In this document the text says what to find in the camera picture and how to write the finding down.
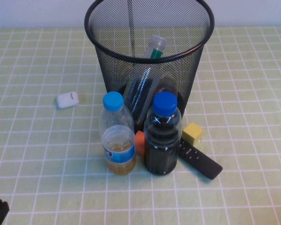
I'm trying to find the green checked tablecloth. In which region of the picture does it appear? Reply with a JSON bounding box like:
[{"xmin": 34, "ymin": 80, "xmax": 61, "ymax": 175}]
[{"xmin": 0, "ymin": 26, "xmax": 281, "ymax": 225}]

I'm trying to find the light-blue-capped bottle, yellow liquid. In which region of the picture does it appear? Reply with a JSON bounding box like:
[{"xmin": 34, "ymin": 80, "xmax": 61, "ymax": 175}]
[{"xmin": 98, "ymin": 91, "xmax": 137, "ymax": 176}]

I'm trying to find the dark-blue-capped bottle, dark liquid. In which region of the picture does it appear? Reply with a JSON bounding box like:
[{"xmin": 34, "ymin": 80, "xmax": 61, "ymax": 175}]
[{"xmin": 143, "ymin": 91, "xmax": 182, "ymax": 176}]

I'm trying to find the white-capped clear bottle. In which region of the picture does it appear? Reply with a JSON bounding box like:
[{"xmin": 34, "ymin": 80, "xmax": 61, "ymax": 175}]
[{"xmin": 125, "ymin": 35, "xmax": 168, "ymax": 118}]

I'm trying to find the orange cube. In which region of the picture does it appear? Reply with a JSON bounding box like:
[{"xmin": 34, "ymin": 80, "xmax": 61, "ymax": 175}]
[{"xmin": 134, "ymin": 131, "xmax": 146, "ymax": 156}]

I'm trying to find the black remote control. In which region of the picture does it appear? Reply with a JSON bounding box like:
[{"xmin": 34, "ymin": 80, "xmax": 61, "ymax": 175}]
[{"xmin": 177, "ymin": 138, "xmax": 223, "ymax": 180}]

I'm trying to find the white earbud case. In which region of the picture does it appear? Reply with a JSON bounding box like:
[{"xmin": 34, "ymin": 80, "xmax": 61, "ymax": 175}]
[{"xmin": 56, "ymin": 92, "xmax": 80, "ymax": 109}]

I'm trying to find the black mesh wastebasket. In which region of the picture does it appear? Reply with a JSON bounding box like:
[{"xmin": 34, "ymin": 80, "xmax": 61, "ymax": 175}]
[{"xmin": 84, "ymin": 0, "xmax": 215, "ymax": 132}]

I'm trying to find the yellow cube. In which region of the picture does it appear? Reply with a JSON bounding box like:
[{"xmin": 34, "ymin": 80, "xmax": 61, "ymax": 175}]
[{"xmin": 182, "ymin": 122, "xmax": 204, "ymax": 146}]

